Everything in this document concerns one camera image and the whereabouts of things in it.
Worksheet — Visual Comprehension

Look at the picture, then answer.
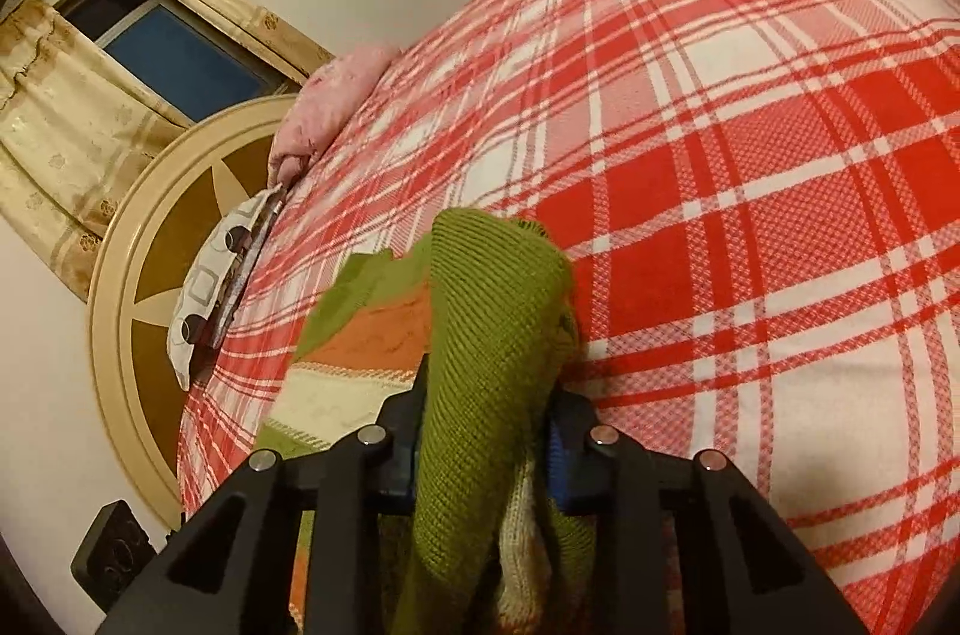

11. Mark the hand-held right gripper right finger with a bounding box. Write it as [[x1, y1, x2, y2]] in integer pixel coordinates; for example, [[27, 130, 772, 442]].
[[541, 389, 872, 635]]

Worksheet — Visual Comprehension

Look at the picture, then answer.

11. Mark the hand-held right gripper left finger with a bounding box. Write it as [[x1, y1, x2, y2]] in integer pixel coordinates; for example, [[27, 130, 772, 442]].
[[96, 351, 430, 635]]

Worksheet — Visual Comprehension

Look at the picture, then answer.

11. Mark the green knitted sweater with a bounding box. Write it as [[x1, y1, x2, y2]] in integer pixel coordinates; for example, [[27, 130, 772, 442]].
[[259, 209, 602, 635]]

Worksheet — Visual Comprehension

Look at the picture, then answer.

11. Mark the grey white patterned pillow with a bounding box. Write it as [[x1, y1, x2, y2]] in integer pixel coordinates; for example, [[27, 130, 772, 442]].
[[166, 185, 290, 391]]

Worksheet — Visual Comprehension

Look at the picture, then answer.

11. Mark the cream wooden headboard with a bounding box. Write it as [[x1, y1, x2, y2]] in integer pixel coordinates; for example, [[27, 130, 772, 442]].
[[88, 93, 302, 529]]

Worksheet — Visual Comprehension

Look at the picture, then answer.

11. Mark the red plaid bed sheet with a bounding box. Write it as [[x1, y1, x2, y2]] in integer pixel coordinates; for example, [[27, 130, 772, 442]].
[[175, 0, 960, 615]]

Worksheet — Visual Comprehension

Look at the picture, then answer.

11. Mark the pink pillow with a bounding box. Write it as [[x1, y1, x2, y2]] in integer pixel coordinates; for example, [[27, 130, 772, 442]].
[[268, 43, 399, 187]]

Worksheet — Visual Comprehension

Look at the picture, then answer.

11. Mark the window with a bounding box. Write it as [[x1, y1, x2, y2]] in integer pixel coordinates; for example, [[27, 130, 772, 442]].
[[55, 0, 290, 124]]

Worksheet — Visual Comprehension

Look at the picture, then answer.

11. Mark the cream floral curtain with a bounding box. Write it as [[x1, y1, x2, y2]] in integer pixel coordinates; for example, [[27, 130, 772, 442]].
[[103, 0, 335, 85], [0, 0, 194, 303]]

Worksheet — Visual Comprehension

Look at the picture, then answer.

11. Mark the black wall socket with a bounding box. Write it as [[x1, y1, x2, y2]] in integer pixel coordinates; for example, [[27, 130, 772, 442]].
[[70, 499, 164, 610]]

